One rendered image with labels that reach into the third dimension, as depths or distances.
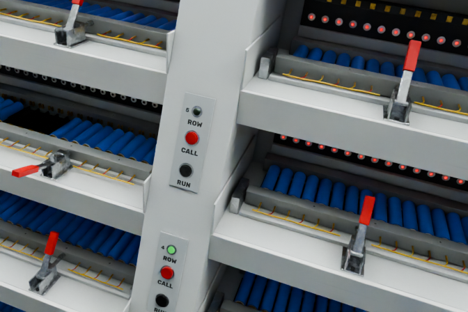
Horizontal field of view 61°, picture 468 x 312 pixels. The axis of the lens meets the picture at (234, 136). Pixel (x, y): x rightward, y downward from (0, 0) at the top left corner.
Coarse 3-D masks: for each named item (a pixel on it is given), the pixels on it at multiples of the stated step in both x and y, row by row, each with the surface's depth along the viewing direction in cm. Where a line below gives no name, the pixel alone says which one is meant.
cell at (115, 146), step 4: (128, 132) 67; (124, 136) 65; (128, 136) 66; (132, 136) 67; (120, 140) 64; (124, 140) 65; (128, 140) 65; (112, 144) 63; (116, 144) 63; (120, 144) 64; (124, 144) 64; (108, 148) 62; (112, 148) 62; (116, 148) 63; (120, 148) 64; (112, 152) 62; (116, 152) 62
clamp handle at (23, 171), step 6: (54, 156) 57; (48, 162) 57; (54, 162) 57; (24, 168) 52; (30, 168) 53; (36, 168) 54; (42, 168) 55; (12, 174) 51; (18, 174) 51; (24, 174) 52
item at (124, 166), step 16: (0, 128) 63; (16, 128) 63; (0, 144) 62; (32, 144) 62; (48, 144) 61; (64, 144) 61; (80, 160) 61; (96, 160) 60; (112, 160) 59; (128, 160) 59; (144, 176) 58
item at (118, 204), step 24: (72, 96) 73; (0, 168) 58; (72, 168) 60; (24, 192) 59; (48, 192) 58; (72, 192) 56; (96, 192) 56; (120, 192) 57; (144, 192) 52; (96, 216) 57; (120, 216) 55; (144, 216) 54
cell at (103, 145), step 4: (112, 132) 66; (116, 132) 66; (120, 132) 67; (108, 136) 65; (112, 136) 65; (116, 136) 66; (120, 136) 67; (104, 140) 64; (108, 140) 64; (112, 140) 65; (116, 140) 66; (100, 144) 63; (104, 144) 63; (108, 144) 64; (100, 148) 62; (104, 148) 63
